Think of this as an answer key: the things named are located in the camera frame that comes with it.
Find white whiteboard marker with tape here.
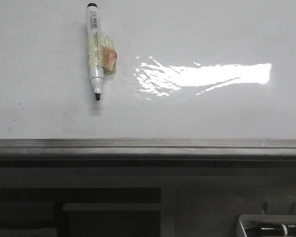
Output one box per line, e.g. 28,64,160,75
86,2,117,101

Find white whiteboard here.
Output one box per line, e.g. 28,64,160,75
0,0,296,139

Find white marker tray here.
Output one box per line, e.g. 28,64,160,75
236,214,296,237

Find black marker in tray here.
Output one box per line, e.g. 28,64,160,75
245,223,296,237

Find aluminium whiteboard frame rail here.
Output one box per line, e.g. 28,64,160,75
0,138,296,168

